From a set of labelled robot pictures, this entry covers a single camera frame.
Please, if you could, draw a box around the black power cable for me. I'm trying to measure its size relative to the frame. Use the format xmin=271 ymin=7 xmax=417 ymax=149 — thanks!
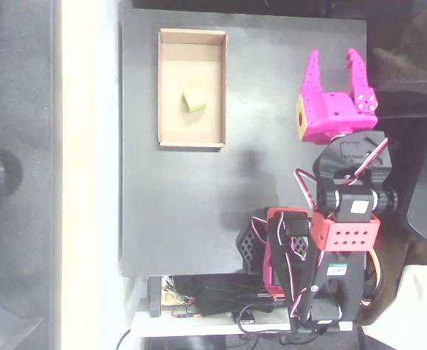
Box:
xmin=115 ymin=327 xmax=132 ymax=350

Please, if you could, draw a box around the green cube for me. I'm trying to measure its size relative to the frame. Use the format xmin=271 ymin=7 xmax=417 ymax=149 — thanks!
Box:
xmin=181 ymin=87 xmax=208 ymax=113

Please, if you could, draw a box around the small wooden circuit holder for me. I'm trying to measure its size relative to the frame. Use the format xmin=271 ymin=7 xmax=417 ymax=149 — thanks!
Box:
xmin=161 ymin=276 xmax=185 ymax=308

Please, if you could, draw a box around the shallow cardboard box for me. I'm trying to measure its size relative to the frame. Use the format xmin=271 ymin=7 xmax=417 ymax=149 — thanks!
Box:
xmin=157 ymin=28 xmax=229 ymax=149

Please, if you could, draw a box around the brown bag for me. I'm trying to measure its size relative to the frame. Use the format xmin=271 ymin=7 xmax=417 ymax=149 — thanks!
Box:
xmin=358 ymin=218 xmax=411 ymax=327

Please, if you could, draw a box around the white shelf board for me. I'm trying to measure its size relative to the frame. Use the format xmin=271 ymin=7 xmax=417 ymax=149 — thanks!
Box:
xmin=130 ymin=308 xmax=355 ymax=338

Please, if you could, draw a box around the black plug connector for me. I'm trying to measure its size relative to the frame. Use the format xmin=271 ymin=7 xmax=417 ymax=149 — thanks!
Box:
xmin=233 ymin=309 xmax=257 ymax=325

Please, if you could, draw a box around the black cable loop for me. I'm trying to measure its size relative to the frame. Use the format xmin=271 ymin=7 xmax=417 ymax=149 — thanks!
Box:
xmin=234 ymin=302 xmax=331 ymax=346

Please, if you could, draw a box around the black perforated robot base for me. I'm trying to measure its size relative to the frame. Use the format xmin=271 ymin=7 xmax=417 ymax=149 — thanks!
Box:
xmin=236 ymin=218 xmax=272 ymax=275

